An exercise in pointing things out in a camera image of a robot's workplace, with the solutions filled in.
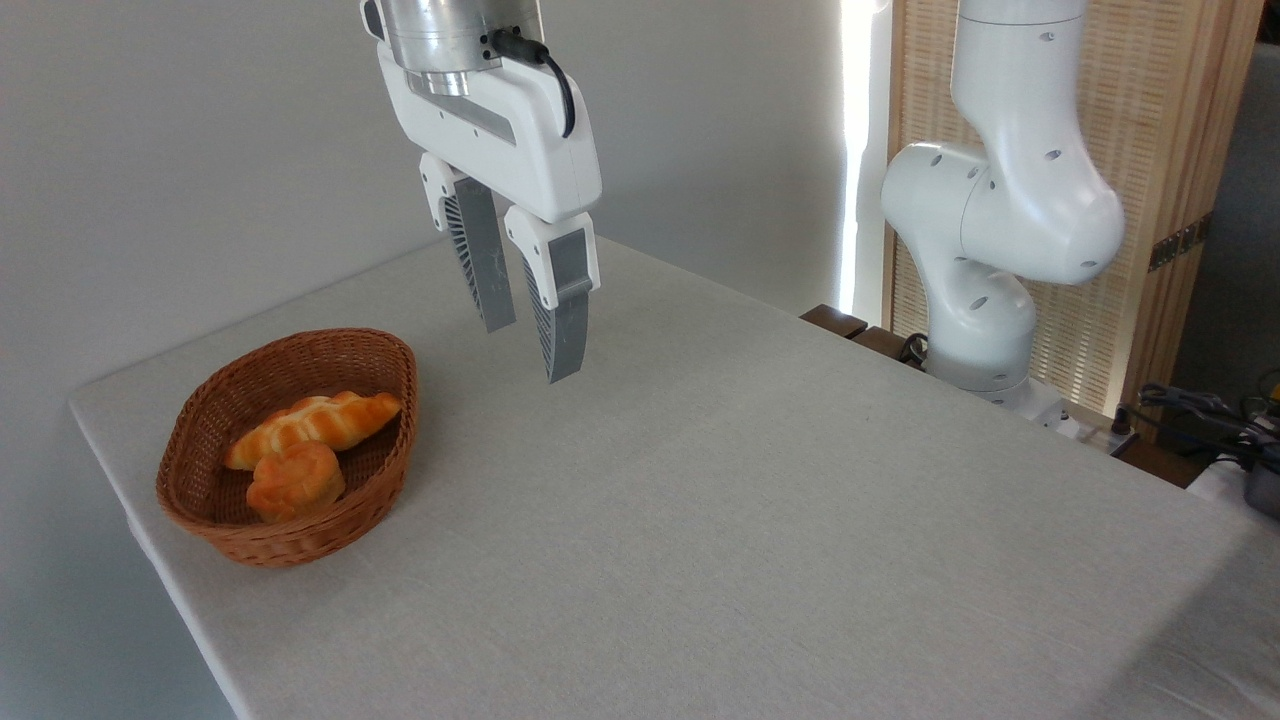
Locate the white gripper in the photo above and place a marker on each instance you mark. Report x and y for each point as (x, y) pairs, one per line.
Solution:
(520, 140)

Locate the round bread bun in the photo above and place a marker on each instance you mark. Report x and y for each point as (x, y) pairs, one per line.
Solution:
(295, 485)

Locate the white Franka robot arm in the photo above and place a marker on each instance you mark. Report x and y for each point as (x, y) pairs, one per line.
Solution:
(1000, 200)

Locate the long braided bread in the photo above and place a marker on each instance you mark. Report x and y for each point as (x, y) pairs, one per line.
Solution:
(320, 420)

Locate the dark wooden furniture piece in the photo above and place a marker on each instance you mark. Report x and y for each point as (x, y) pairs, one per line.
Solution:
(832, 320)
(885, 345)

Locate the brown wicker basket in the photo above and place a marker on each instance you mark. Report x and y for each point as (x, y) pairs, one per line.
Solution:
(300, 545)

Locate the black plug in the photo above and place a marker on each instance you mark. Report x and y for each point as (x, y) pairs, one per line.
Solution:
(1123, 425)

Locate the wooden slatted screen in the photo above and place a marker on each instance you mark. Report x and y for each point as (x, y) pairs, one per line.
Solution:
(1150, 100)

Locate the black screen hinge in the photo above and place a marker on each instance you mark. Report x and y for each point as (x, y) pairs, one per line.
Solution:
(1180, 242)

